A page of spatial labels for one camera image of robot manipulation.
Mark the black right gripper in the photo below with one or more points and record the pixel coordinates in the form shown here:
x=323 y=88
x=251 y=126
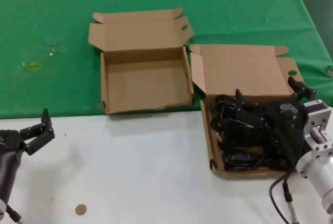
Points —
x=284 y=119

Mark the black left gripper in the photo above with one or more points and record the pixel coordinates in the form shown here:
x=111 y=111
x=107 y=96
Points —
x=7 y=140

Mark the brown cardboard box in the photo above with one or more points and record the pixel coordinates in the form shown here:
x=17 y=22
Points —
x=239 y=70

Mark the cardboard box torn front edge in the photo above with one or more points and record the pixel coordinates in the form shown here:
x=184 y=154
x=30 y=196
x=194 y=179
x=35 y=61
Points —
x=145 y=88

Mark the small white tape scrap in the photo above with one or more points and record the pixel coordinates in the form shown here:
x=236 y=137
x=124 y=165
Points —
x=52 y=51

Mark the round brown cardboard disc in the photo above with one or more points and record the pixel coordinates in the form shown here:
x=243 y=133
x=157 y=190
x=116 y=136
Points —
x=80 y=209

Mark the green tablecloth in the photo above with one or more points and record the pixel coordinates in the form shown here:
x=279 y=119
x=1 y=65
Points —
x=52 y=13

